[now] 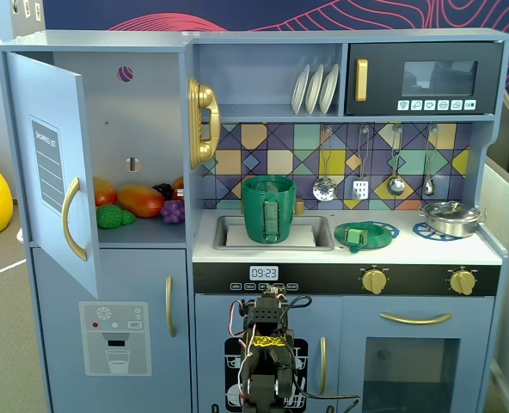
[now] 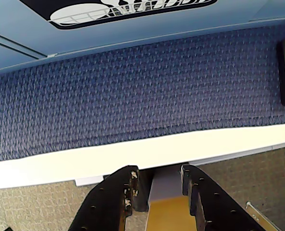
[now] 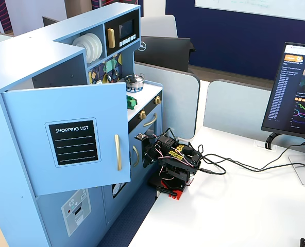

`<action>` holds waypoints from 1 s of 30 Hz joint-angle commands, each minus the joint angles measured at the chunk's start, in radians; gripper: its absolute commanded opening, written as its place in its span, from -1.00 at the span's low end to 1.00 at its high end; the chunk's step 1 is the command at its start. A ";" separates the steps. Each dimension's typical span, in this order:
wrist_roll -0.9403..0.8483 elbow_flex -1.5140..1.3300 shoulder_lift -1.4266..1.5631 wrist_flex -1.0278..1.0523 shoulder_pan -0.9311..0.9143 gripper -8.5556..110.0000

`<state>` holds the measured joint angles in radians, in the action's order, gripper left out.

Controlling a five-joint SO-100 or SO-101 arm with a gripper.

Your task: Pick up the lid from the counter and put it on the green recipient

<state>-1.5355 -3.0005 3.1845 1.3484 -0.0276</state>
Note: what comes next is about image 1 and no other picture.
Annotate large toy mango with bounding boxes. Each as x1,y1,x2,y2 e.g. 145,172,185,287
116,184,166,219

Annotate digital clock display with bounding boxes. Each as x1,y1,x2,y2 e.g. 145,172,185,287
248,265,279,281

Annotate steel slotted spatula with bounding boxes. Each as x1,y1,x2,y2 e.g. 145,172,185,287
351,125,371,200

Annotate steel pot with lid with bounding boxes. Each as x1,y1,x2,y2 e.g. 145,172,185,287
418,200,487,238

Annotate steel slotted skimmer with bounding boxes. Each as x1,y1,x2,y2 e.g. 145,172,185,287
312,124,338,202

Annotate grey desk divider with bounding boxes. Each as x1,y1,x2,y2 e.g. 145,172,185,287
480,154,509,413

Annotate green round lid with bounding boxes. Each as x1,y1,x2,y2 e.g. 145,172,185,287
334,220,396,254

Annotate green toy fruit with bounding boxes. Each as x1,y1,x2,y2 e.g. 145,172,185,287
95,204,138,230

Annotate green ribbed container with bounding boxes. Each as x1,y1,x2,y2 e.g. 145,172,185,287
241,175,297,244

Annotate blue toy kitchen unit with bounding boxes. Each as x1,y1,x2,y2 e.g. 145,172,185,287
0,28,509,413

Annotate black dishwasher sticker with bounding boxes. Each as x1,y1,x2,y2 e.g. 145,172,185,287
224,337,310,413

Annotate gold fridge door handle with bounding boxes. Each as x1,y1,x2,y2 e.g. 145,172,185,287
62,176,89,262

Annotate blue fridge door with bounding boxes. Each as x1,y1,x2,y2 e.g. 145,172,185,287
4,51,99,299

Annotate gold toy telephone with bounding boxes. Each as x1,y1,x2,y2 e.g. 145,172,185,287
187,76,222,170

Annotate small toy mango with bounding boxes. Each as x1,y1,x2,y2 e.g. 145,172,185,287
93,176,119,207

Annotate blue oven door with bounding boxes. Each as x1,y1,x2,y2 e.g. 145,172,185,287
341,296,495,413

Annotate black toy microwave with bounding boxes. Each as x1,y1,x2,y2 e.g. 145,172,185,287
344,41,504,116

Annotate gold oven handle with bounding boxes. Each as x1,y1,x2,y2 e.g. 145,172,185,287
379,312,453,326

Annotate gold freezer door handle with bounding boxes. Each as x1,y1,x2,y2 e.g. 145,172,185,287
164,274,177,338

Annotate black power cable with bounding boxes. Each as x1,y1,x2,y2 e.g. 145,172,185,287
297,378,362,413

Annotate white toy plate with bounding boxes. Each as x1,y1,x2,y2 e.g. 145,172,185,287
291,64,311,116
304,64,325,116
318,63,340,115

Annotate shopping list sticker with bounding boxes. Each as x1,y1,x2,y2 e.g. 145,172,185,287
29,114,65,216

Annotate steel ladle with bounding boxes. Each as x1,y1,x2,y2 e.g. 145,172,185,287
386,124,406,197

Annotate purple toy grapes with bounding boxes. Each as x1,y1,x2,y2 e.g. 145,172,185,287
160,200,186,224

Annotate gold stove knob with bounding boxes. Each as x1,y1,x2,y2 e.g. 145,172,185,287
360,267,388,296
448,268,479,297

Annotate grey toy sink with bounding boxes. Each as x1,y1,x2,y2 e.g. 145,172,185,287
213,214,335,252

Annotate steel spoon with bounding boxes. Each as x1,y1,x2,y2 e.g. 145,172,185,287
422,124,437,197

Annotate gold cupboard handle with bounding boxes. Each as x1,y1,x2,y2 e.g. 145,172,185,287
319,336,328,383

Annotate water dispenser sticker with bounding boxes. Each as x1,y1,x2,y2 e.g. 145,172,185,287
78,300,153,377

